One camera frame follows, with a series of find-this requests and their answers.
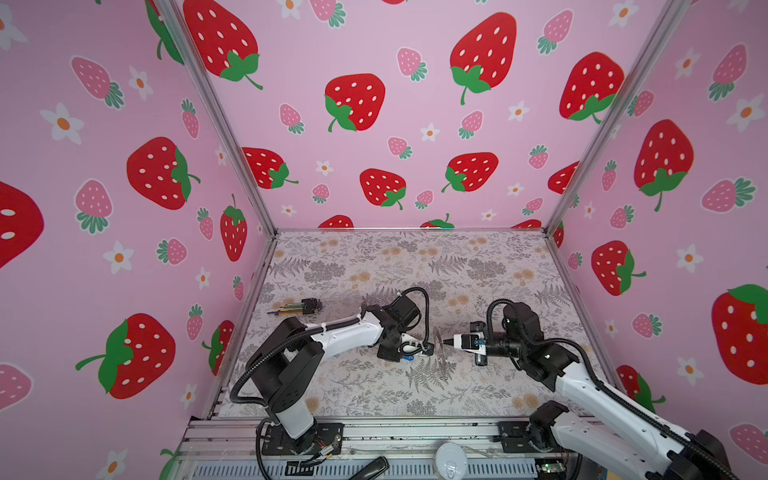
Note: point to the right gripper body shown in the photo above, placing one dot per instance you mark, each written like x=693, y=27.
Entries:
x=478, y=360

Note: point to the black handle at front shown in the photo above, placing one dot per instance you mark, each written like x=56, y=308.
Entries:
x=373, y=470

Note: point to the aluminium front rail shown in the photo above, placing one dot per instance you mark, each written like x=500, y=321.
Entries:
x=230, y=449

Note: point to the perforated metal ring disc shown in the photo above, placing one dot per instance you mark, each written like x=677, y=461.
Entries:
x=445, y=368

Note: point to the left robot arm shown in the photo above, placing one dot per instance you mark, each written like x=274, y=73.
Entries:
x=278, y=374

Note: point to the white round knob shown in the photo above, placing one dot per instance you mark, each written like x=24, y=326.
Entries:
x=451, y=462

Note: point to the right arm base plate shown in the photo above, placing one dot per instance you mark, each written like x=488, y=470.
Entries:
x=523, y=438

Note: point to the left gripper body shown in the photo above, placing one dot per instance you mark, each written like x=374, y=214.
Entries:
x=392, y=352

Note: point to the black connector with coloured wires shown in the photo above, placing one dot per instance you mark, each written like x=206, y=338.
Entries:
x=307, y=306

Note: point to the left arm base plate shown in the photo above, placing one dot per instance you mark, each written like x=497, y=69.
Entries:
x=321, y=438

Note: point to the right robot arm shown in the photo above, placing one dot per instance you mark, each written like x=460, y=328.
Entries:
x=630, y=441

